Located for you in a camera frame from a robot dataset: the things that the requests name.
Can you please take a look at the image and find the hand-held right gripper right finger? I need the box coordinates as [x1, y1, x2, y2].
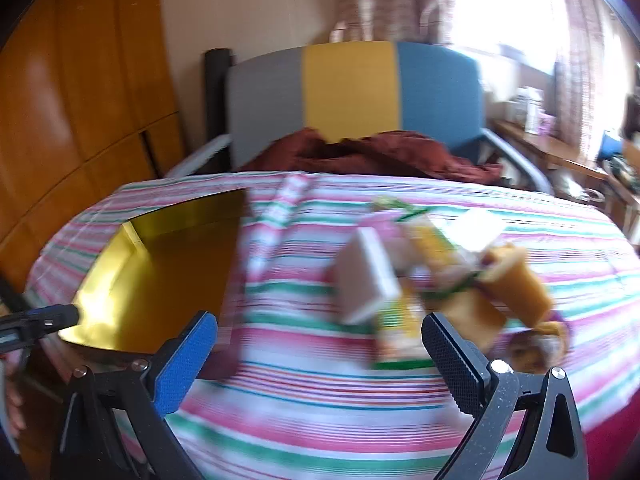
[421, 311, 589, 480]

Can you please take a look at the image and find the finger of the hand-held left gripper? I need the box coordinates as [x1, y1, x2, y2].
[0, 304, 82, 357]

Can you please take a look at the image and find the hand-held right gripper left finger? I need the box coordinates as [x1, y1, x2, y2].
[57, 310, 221, 480]

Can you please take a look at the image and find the green yellow packet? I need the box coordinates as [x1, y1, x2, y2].
[372, 220, 437, 372]

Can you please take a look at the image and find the yellow sponge block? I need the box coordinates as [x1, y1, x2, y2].
[481, 244, 554, 327]
[439, 289, 508, 352]

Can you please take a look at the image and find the maroon box with gold lining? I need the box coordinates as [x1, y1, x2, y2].
[56, 187, 252, 382]

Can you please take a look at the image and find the white cardboard box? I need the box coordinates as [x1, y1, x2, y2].
[331, 227, 404, 326]

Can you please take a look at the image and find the small white packet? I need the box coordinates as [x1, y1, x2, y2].
[444, 209, 505, 252]

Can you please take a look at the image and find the pink green striped cloth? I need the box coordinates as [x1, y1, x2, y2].
[25, 170, 640, 480]

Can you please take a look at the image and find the wooden wardrobe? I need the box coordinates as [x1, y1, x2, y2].
[0, 0, 190, 293]

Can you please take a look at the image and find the maroon jacket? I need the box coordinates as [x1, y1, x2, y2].
[239, 128, 504, 186]

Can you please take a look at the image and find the wooden desk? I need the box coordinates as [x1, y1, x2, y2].
[489, 119, 640, 243]

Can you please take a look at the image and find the blue desk lamp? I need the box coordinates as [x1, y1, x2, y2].
[596, 129, 625, 162]

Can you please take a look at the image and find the grey yellow blue chair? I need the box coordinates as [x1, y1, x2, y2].
[165, 40, 556, 196]

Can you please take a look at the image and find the patterned curtain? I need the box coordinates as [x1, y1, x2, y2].
[549, 0, 640, 147]
[334, 0, 457, 45]

